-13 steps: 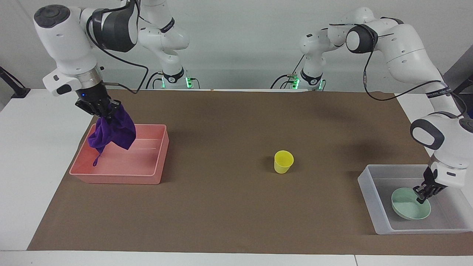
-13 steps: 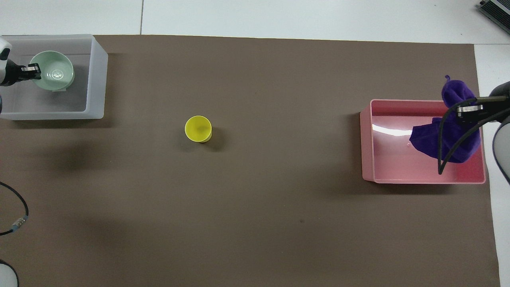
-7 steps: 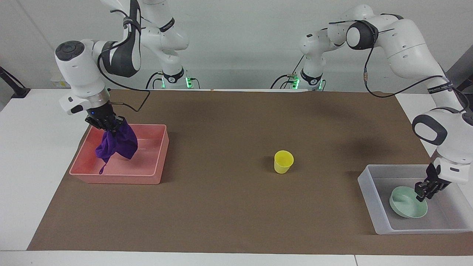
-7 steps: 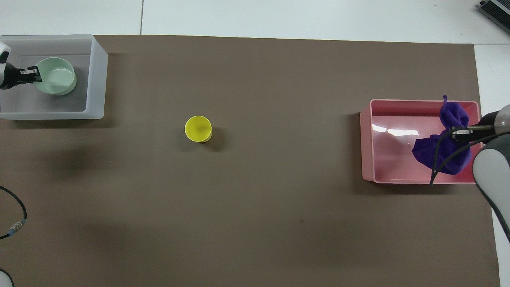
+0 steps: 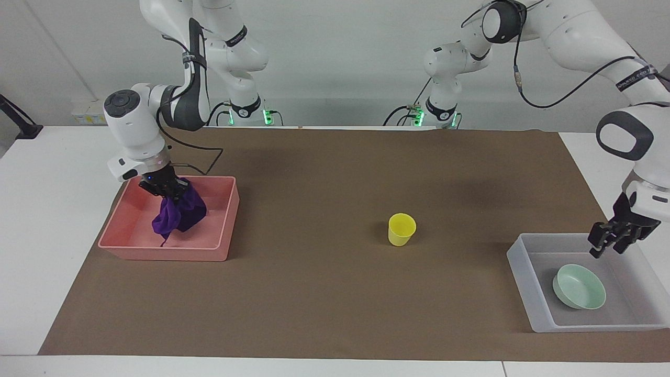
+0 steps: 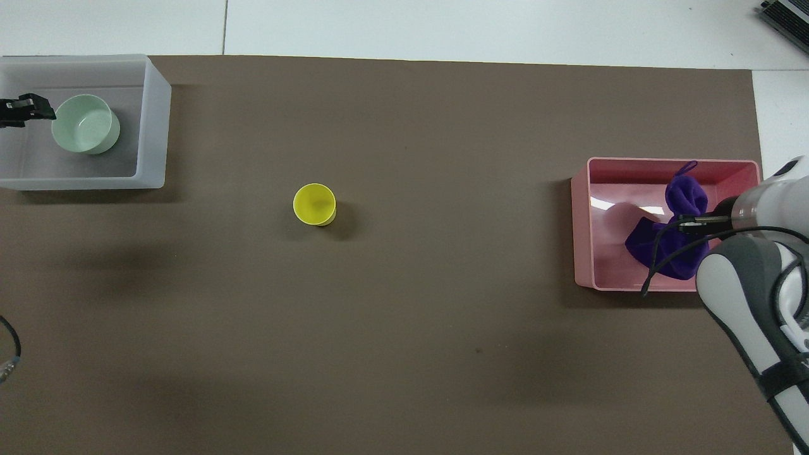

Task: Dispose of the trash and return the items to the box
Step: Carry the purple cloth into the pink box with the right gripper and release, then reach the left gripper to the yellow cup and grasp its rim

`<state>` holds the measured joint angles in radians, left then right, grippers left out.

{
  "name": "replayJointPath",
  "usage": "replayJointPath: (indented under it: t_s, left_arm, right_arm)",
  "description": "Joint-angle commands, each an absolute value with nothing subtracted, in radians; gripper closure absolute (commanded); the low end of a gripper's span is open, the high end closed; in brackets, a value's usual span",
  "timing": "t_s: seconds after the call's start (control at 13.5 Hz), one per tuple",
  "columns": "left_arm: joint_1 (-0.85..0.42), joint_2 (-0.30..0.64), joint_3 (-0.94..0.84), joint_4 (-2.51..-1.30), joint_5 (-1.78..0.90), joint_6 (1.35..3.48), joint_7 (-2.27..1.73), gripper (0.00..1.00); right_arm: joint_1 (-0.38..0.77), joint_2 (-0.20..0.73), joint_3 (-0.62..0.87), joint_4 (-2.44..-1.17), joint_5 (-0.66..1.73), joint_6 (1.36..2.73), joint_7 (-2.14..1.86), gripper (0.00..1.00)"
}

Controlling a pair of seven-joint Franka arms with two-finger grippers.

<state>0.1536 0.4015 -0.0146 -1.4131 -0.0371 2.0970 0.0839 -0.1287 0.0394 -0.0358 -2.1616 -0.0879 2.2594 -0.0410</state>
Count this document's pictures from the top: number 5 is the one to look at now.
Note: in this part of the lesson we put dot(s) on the purple cloth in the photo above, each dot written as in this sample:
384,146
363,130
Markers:
179,215

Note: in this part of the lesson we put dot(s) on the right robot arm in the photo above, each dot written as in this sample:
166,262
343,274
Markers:
131,123

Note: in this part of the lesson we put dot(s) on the pink plastic bin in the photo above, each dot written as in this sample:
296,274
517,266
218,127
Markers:
137,230

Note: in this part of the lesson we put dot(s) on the light green bowl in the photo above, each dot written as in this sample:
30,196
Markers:
580,287

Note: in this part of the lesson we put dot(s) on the black stand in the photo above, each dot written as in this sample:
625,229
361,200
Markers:
18,123

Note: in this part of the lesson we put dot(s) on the yellow plastic cup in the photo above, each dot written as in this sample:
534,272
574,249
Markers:
401,230

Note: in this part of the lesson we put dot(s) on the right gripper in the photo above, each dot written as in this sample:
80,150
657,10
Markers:
157,181

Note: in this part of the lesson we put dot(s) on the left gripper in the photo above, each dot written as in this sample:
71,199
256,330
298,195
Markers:
636,214

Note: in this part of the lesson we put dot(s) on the grey plastic bin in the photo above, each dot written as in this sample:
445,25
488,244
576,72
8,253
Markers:
633,314

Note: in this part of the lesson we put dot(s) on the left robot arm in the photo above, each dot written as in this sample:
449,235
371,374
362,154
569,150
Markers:
576,36

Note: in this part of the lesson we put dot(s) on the white wall socket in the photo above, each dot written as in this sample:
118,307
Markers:
90,114

